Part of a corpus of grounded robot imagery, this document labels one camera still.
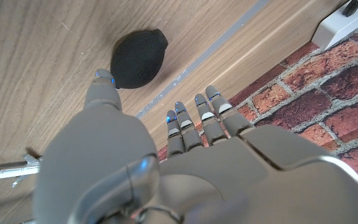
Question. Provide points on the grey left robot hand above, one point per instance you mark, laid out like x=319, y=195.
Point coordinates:
x=197, y=180

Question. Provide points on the black rubber air blower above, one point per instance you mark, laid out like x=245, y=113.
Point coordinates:
x=137, y=59

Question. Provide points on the white toy plane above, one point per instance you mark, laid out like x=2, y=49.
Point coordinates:
x=8, y=172

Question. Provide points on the red brick printed backdrop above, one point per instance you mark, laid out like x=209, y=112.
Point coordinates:
x=322, y=93

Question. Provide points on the white power strip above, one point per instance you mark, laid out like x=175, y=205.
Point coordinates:
x=340, y=26

